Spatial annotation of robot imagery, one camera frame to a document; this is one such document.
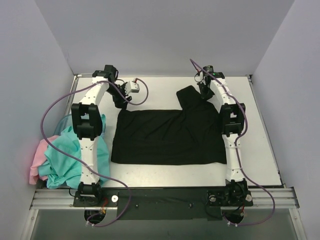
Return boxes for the black t shirt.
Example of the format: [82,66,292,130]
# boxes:
[111,85,227,166]

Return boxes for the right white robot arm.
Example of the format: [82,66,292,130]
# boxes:
[197,65,248,205]

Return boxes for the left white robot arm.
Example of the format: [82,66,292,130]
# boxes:
[71,65,132,206]

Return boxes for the clear plastic bin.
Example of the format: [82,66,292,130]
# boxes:
[53,114,73,135]

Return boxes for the teal t shirt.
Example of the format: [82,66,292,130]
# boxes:
[38,114,110,189]

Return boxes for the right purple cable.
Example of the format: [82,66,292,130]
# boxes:
[189,58,277,227]

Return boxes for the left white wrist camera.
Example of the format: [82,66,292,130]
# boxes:
[124,79,140,96]

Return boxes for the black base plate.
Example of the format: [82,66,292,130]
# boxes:
[73,186,253,221]

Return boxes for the aluminium rail frame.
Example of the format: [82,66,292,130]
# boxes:
[30,188,300,210]

